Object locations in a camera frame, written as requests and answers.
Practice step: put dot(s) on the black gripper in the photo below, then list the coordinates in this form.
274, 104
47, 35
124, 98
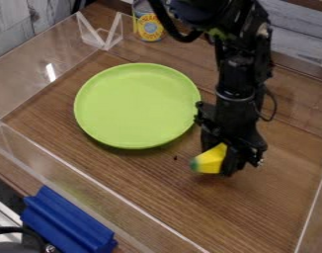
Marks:
229, 122

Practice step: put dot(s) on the yellow toy banana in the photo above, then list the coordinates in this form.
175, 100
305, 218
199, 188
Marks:
209, 161

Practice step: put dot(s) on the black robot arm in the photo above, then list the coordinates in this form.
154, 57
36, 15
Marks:
237, 26

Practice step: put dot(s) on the green round plate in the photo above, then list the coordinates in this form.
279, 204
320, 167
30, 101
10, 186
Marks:
136, 105

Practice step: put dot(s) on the yellow labelled tin can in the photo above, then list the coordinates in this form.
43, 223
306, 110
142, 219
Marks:
147, 26

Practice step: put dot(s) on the blue plastic clamp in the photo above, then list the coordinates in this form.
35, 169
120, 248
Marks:
64, 225

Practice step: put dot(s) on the clear acrylic tray wall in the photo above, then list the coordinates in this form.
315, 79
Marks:
34, 167

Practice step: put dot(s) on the clear acrylic corner bracket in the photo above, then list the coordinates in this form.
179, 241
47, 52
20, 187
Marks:
100, 38

